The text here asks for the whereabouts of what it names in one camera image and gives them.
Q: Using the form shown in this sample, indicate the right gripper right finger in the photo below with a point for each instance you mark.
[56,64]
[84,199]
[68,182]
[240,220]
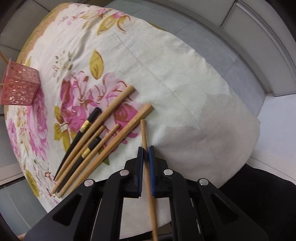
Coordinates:
[199,211]

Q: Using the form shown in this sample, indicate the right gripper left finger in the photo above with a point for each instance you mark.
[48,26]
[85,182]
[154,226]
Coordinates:
[93,210]

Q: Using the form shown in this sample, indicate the thin bamboo chopstick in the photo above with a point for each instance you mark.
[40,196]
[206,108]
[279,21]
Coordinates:
[152,207]

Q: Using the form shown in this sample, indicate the floral tablecloth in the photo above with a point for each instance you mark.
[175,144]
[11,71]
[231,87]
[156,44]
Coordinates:
[86,56]

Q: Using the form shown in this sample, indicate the black chopstick gold band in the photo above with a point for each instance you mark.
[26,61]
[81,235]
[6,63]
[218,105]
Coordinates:
[88,122]

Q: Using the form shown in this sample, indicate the pink perforated utensil holder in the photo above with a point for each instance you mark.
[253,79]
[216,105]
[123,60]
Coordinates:
[19,85]

